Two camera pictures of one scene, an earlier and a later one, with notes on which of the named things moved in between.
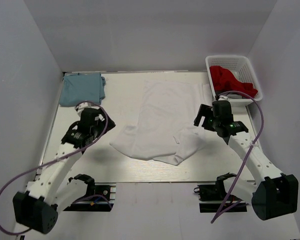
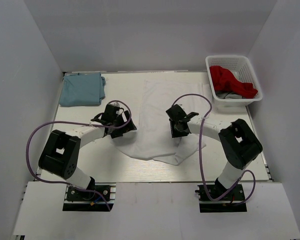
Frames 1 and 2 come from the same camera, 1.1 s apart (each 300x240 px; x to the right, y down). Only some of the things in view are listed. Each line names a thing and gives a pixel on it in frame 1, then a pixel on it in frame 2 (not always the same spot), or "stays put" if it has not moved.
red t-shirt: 223,80 stays put
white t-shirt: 165,131 stays put
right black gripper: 205,111 to 176,134
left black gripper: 103,123 to 130,127
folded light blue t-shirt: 79,87 stays put
